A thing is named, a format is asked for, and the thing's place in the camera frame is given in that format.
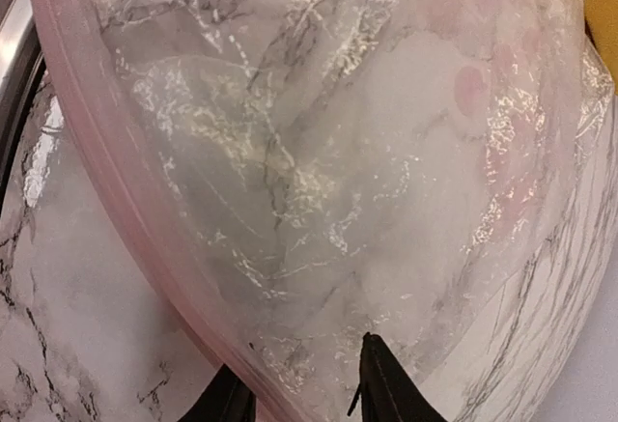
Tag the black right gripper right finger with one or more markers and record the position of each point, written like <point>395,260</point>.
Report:
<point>385,391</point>

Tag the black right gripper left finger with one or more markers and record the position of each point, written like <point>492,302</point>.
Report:
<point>226,399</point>

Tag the clear zip top bag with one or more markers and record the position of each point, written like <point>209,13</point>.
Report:
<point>297,177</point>

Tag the yellow plastic basket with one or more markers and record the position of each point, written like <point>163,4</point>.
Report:
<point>602,22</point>

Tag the front aluminium rail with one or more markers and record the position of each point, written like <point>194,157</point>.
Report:
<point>22,68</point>

